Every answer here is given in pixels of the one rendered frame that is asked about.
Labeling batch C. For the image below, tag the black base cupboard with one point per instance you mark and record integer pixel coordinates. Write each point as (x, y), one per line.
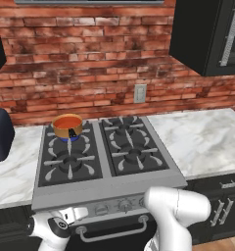
(10, 228)

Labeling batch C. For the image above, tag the grey gas stove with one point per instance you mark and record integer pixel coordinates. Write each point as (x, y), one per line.
(104, 188)

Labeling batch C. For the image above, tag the grey extractor hood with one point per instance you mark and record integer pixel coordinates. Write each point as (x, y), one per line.
(90, 1)

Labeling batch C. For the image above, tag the orange red marinara sauce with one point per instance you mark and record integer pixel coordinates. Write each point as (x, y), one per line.
(67, 123)

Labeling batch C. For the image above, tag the black drawer front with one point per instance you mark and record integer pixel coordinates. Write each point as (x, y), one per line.
(204, 188)

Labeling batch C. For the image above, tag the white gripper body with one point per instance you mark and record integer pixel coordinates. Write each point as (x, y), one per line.
(80, 213)

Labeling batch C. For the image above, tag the grey wall socket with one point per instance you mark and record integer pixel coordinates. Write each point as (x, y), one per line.
(140, 93)

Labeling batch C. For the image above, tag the dark blue rounded appliance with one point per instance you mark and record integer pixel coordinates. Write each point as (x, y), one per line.
(1, 135)

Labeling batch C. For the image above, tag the grey stove knob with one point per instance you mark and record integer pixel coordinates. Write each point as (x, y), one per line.
(102, 209)
(142, 201)
(124, 205)

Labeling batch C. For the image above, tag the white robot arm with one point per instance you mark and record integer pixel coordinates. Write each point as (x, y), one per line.
(175, 212)

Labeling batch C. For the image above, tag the black oven door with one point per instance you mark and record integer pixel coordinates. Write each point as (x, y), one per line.
(116, 243)

